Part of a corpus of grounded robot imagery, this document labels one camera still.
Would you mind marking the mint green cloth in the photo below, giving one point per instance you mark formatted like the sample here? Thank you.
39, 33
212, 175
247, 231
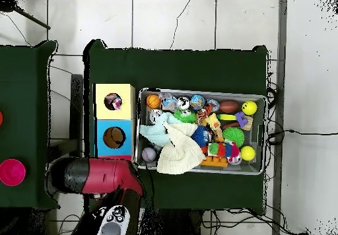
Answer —
153, 132

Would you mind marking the cream yellow cloth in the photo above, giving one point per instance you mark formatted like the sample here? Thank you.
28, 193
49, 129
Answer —
179, 150

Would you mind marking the colourful polka dot cloth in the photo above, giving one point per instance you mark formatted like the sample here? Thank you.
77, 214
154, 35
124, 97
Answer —
114, 102

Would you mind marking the multicolour fuzzy caterpillar toy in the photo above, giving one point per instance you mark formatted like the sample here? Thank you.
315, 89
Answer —
224, 150

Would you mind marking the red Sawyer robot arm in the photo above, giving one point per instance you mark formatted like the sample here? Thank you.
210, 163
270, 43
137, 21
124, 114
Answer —
105, 176

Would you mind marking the wooden box with three holes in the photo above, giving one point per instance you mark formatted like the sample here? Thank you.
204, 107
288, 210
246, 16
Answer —
103, 134

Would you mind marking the clear mesh bin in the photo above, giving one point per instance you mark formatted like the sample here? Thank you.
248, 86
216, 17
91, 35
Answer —
259, 166

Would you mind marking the green fuzzy toy with eyes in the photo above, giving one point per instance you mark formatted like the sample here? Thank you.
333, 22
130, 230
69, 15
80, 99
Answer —
185, 116

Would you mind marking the small orange basketball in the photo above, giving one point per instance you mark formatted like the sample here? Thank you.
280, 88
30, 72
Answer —
153, 101

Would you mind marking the globe print ball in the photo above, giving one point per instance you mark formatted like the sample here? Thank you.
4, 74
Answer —
197, 101

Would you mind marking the brown toy football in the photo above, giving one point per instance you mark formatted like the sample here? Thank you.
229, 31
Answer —
229, 106

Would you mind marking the green spiky ball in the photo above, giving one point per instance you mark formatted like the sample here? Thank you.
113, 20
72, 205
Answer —
233, 136

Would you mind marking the yellow smiley ball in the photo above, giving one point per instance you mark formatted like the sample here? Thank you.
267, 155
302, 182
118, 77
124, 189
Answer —
249, 107

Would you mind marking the plain yellow ball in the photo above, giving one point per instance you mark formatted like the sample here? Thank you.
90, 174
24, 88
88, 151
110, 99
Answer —
247, 153

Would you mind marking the side table with green cloth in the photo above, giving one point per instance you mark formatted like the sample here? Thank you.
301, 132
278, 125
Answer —
26, 113

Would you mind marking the pink disc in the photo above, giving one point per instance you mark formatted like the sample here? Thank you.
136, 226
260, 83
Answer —
11, 172

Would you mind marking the red disc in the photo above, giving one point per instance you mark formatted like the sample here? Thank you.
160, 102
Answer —
1, 118

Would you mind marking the black tripod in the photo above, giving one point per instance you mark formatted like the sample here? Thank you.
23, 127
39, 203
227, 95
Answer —
8, 6

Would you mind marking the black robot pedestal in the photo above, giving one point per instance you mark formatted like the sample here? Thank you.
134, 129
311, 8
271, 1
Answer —
174, 224

